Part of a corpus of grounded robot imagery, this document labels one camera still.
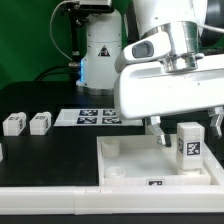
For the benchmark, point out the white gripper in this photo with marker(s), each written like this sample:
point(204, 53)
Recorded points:
point(146, 90)

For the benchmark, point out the white square table top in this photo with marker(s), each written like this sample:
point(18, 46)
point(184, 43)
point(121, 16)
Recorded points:
point(138, 160)

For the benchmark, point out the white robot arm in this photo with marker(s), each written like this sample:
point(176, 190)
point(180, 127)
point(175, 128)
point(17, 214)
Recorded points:
point(189, 24)

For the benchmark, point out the white L-shaped obstacle fence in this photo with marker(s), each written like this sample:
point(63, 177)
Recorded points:
point(47, 176)

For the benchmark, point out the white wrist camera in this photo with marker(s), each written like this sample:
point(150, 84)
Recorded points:
point(146, 50)

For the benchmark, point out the white marker base plate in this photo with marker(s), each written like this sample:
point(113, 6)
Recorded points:
point(92, 117)

